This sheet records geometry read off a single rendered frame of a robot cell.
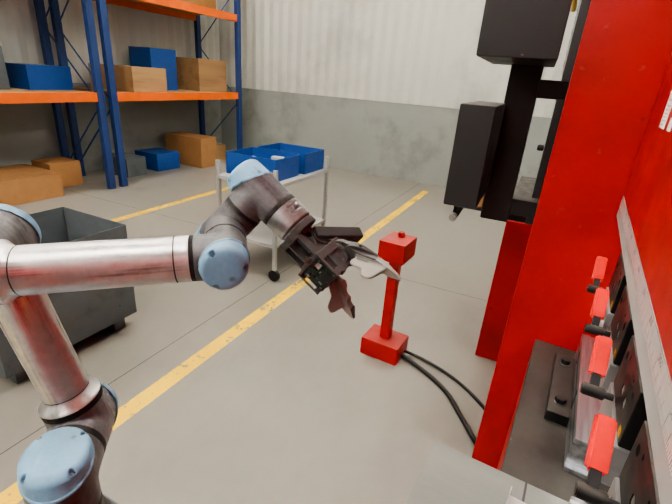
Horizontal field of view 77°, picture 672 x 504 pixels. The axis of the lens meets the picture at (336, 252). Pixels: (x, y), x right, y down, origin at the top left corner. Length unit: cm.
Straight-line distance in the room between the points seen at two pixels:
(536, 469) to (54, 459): 97
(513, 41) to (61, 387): 153
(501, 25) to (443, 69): 596
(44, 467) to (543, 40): 165
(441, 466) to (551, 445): 40
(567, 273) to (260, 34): 815
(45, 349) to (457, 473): 79
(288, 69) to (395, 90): 216
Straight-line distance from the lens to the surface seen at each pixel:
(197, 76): 806
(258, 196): 77
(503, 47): 161
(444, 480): 89
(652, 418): 57
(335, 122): 825
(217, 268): 66
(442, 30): 764
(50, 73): 662
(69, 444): 98
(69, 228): 341
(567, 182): 145
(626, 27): 144
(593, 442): 60
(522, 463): 116
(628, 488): 59
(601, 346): 77
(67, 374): 100
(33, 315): 94
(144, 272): 70
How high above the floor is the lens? 166
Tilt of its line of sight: 23 degrees down
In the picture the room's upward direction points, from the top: 4 degrees clockwise
